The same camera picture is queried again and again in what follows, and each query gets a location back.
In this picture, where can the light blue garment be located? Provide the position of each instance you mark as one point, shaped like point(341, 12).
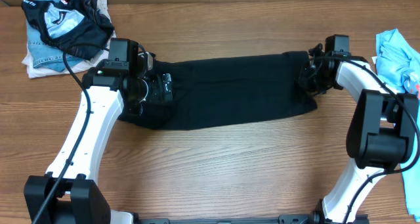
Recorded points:
point(397, 64)

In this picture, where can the folded white cloth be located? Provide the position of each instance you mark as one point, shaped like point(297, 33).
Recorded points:
point(75, 63)

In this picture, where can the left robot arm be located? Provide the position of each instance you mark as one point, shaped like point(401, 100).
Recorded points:
point(119, 85)

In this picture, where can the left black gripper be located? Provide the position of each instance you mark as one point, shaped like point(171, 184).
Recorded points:
point(157, 94)

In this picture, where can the folded blue denim jeans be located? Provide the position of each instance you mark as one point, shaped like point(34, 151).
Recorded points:
point(46, 54)

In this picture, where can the black t-shirt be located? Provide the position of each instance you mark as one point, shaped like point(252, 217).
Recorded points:
point(227, 91)

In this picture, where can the black and grey jersey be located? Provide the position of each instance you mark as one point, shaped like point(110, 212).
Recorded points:
point(95, 30)

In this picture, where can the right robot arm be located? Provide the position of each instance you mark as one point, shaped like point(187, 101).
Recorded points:
point(383, 136)

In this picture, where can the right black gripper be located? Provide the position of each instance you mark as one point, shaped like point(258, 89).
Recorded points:
point(302, 74)

